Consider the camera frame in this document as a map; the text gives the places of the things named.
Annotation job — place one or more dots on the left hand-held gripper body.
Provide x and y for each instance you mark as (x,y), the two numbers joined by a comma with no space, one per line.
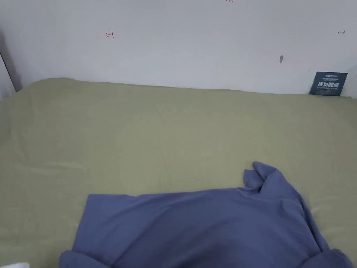
(15,265)

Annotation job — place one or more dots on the dark blue shirt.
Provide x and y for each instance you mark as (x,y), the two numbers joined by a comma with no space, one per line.
(200,229)

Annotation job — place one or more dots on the bed with pale green sheet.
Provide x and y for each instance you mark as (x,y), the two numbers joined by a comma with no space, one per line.
(117,131)

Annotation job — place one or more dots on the dark sign card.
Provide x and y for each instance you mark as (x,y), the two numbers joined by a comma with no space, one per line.
(328,84)

